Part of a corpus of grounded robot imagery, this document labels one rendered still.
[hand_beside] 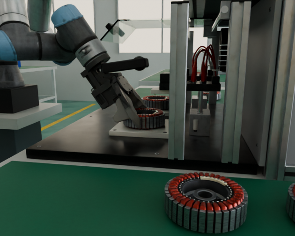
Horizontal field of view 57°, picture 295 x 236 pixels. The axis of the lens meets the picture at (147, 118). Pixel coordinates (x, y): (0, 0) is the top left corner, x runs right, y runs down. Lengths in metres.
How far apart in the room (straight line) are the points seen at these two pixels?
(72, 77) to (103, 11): 1.48
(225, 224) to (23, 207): 0.28
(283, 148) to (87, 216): 0.34
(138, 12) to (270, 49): 5.14
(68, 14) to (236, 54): 0.43
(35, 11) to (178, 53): 0.74
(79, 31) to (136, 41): 4.84
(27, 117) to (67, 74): 4.98
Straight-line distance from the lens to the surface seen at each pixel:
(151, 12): 5.54
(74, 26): 0.73
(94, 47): 0.71
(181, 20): 0.49
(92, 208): 0.42
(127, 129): 0.68
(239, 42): 0.50
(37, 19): 1.15
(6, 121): 1.07
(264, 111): 0.51
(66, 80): 6.08
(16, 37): 0.79
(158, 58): 5.47
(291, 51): 0.50
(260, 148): 0.53
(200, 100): 0.68
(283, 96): 0.51
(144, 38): 5.51
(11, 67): 1.20
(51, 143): 0.65
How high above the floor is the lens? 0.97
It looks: 13 degrees down
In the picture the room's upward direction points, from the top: straight up
